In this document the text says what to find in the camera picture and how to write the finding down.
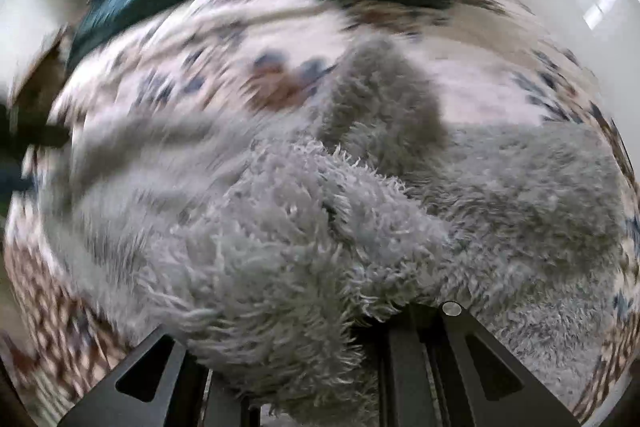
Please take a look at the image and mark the wooden desk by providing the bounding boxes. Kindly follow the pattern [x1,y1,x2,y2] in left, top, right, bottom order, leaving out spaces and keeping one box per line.
[10,27,72,108]

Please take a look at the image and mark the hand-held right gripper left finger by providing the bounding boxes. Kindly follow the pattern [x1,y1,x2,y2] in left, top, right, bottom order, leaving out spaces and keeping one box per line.
[57,324,262,427]

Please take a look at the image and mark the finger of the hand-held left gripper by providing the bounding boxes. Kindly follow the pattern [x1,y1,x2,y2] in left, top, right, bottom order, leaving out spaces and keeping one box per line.
[9,106,71,148]

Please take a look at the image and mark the floral quilt bed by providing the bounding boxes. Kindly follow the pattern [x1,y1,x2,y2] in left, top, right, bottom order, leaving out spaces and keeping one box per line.
[0,0,640,423]

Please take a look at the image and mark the grey fuzzy pants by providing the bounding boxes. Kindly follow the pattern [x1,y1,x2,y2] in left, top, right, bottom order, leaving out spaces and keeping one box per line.
[65,37,632,427]

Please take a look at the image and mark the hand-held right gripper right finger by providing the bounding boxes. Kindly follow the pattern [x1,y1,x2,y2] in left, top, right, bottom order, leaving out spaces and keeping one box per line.
[377,301,581,427]

